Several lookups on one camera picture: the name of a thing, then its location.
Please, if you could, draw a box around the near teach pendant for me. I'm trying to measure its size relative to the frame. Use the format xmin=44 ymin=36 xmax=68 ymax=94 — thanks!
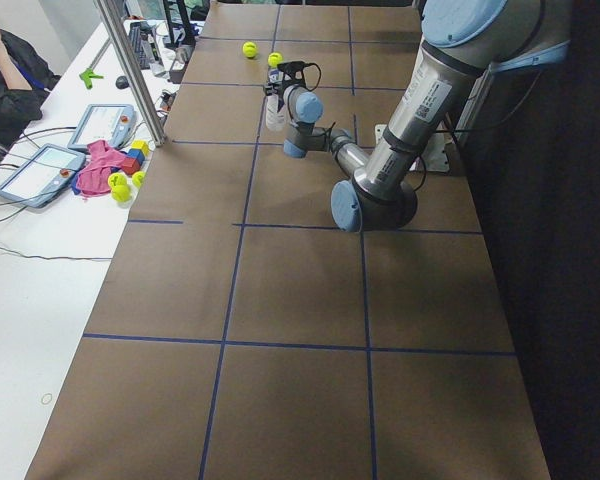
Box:
xmin=0 ymin=144 xmax=86 ymax=208

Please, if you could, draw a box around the blue cube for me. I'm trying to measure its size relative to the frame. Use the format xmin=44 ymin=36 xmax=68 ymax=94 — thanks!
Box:
xmin=126 ymin=148 xmax=145 ymax=165

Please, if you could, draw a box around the aluminium frame post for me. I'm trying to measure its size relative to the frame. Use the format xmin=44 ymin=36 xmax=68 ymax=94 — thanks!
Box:
xmin=94 ymin=0 xmax=166 ymax=147

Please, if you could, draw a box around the seated person in black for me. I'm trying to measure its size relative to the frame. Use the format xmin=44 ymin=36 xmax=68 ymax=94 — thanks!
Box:
xmin=0 ymin=28 xmax=61 ymax=148

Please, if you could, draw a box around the yellow cube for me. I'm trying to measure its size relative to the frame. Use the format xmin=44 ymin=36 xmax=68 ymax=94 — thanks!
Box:
xmin=129 ymin=139 xmax=150 ymax=158

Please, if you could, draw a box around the red cube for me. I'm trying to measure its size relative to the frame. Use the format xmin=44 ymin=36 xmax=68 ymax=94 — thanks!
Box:
xmin=120 ymin=156 xmax=141 ymax=176

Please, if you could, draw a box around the black keyboard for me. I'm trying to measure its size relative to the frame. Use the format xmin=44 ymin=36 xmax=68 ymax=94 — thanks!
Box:
xmin=127 ymin=22 xmax=149 ymax=70

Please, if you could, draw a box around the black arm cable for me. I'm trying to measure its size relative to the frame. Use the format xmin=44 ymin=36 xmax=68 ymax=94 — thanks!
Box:
xmin=299 ymin=62 xmax=337 ymax=132

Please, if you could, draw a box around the yellow Wilson tennis ball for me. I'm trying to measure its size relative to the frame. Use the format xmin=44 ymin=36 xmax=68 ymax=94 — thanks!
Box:
xmin=242 ymin=41 xmax=258 ymax=59

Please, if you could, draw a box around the black computer mouse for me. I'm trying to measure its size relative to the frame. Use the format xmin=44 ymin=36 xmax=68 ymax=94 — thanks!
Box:
xmin=115 ymin=76 xmax=129 ymax=90

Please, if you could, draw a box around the green plastic tool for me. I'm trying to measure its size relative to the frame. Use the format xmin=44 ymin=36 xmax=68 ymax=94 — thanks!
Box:
xmin=79 ymin=68 xmax=103 ymax=90

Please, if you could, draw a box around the yellow tennis ball on desk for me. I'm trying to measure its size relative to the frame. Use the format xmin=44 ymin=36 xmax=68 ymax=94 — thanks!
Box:
xmin=107 ymin=171 xmax=128 ymax=190

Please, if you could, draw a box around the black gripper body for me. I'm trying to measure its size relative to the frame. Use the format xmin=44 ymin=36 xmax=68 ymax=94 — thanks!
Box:
xmin=269 ymin=83 xmax=289 ymax=98

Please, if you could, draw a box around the far teach pendant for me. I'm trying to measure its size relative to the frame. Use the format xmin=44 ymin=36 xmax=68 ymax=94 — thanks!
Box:
xmin=67 ymin=104 xmax=136 ymax=153

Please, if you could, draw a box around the pink cloth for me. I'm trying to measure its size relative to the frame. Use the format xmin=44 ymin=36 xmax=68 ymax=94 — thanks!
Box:
xmin=75 ymin=140 xmax=126 ymax=197

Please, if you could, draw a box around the clear water bottle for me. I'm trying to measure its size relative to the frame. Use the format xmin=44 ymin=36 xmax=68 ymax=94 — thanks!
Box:
xmin=147 ymin=34 xmax=165 ymax=77

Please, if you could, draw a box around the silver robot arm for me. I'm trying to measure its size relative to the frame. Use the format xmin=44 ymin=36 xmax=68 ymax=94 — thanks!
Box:
xmin=263 ymin=1 xmax=573 ymax=232

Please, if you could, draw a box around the clear Wilson tennis ball can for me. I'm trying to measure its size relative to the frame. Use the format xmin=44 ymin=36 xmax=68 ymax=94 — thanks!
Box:
xmin=264 ymin=68 xmax=286 ymax=132

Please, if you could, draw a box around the teach pendant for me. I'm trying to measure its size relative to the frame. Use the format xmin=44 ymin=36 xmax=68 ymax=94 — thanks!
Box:
xmin=67 ymin=104 xmax=136 ymax=153
xmin=0 ymin=144 xmax=86 ymax=208

